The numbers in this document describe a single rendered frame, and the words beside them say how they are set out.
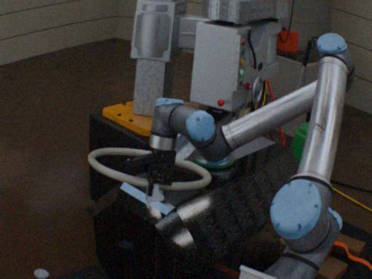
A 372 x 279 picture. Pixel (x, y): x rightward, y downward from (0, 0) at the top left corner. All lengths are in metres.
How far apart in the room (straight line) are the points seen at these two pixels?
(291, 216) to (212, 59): 1.32
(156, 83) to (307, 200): 2.08
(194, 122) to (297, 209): 0.54
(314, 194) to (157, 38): 2.00
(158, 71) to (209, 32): 0.84
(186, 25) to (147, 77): 0.42
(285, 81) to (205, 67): 2.89
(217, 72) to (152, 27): 0.76
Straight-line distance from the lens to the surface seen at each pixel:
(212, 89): 2.48
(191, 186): 1.90
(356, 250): 3.43
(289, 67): 5.26
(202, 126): 1.67
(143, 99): 3.28
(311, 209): 1.26
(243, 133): 1.75
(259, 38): 2.82
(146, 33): 3.10
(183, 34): 3.11
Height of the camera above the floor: 1.88
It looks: 22 degrees down
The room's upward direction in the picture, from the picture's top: 5 degrees clockwise
